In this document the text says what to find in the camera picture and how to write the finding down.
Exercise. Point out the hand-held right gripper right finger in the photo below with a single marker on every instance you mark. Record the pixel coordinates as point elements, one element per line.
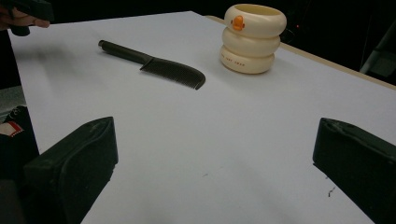
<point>361,161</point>

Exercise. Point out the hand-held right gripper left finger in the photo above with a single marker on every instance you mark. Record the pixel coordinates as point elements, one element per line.
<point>77,161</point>

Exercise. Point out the black comb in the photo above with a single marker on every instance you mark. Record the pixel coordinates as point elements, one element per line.
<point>174,73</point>

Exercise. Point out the cream ringed cup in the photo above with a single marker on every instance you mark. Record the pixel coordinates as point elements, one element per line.
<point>249,46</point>

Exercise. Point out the dark garment with red label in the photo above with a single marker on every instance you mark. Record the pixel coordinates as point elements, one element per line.
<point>14,140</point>

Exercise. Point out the white table sheet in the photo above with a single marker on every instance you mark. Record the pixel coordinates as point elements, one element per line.
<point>218,124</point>

